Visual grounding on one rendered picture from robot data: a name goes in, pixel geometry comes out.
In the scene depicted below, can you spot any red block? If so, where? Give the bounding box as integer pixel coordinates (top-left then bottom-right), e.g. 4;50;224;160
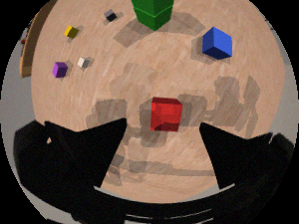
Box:
150;97;182;131

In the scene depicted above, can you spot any green block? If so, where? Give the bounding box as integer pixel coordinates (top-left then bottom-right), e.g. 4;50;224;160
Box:
131;0;173;15
134;6;173;31

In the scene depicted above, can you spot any blue block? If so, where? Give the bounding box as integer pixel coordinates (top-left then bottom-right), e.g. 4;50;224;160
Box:
202;27;233;60

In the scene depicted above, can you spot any small yellow cube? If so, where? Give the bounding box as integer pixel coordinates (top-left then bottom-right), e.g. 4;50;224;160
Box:
64;24;78;39

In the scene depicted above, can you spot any small purple block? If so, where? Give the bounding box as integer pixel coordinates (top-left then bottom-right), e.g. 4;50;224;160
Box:
53;62;68;79

